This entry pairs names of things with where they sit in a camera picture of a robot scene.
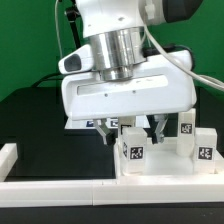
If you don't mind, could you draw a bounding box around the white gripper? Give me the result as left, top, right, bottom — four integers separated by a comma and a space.
61, 55, 196, 146

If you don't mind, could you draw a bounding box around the white square tabletop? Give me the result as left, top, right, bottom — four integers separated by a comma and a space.
114, 137, 224, 176

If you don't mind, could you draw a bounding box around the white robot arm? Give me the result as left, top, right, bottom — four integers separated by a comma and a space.
58, 0, 203, 145

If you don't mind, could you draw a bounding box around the white sheet with tags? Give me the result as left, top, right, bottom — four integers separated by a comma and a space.
64, 114, 152, 130

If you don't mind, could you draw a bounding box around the white U-shaped obstacle fence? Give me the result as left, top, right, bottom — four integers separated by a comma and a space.
0, 143, 224, 208

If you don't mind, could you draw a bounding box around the black cable on table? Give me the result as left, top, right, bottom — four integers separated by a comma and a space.
31, 72, 64, 88

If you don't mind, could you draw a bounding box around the white hanging cable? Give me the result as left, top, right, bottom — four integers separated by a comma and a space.
54, 0, 66, 61

